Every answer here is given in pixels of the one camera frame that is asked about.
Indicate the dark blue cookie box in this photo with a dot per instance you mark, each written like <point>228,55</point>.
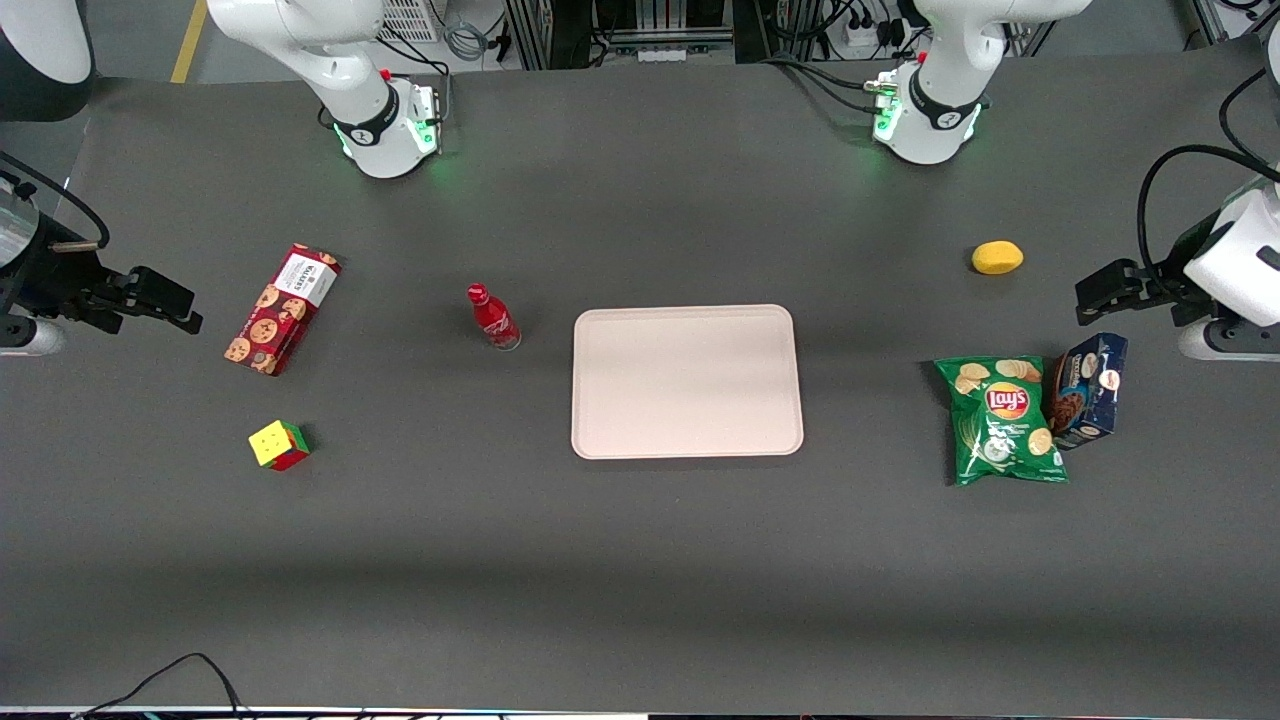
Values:
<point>1090,385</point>

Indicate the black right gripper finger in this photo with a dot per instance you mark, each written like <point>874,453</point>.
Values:
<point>160,288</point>
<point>150,315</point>

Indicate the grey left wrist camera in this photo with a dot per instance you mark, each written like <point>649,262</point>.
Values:
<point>1225,342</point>

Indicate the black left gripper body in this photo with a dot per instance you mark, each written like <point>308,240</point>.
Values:
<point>1172,262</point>

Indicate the yellow lemon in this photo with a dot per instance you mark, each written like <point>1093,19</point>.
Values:
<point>997,258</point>

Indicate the green chips bag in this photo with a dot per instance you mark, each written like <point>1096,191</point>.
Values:
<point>1005,425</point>

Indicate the red cookie box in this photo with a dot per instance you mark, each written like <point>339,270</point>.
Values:
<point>280,310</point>

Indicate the red coke bottle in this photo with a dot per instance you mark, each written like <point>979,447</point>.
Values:
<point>495,320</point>

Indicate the white perforated box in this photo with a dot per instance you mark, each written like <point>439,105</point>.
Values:
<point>410,18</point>

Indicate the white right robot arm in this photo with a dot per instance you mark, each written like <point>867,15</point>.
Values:
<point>370,110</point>

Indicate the dark grey table mat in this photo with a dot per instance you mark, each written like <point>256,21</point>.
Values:
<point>640,560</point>

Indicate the aluminium equipment rack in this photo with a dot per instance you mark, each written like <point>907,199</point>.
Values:
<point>560,30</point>

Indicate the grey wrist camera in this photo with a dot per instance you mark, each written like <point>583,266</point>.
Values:
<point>1225,342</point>
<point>35,340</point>

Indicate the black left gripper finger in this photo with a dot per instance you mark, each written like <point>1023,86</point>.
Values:
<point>1110,280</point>
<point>1125,300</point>

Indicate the colourful puzzle cube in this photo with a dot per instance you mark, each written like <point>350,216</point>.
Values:
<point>278,445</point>

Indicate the pale pink plastic tray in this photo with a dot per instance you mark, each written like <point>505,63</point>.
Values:
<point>687,382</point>

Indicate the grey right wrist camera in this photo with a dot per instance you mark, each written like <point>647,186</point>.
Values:
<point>35,340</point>

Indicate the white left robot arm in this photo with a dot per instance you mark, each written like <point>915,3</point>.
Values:
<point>940,120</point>

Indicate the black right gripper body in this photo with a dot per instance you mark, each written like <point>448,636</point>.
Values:
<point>45,274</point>

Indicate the white power strip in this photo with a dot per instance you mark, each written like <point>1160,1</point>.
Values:
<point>860,35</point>

